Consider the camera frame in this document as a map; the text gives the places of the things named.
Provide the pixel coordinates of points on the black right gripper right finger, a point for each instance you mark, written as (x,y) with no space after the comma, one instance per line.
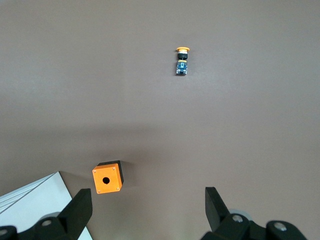
(220,215)

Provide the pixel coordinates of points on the white drawer cabinet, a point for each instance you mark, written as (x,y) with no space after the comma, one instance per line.
(37,202)

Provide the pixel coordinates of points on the orange button enclosure box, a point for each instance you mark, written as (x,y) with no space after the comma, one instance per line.
(107,178)

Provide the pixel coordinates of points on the orange capped push button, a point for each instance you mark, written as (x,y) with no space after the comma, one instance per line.
(182,61)

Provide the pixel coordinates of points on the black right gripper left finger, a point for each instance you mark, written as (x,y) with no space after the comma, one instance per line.
(75,215)

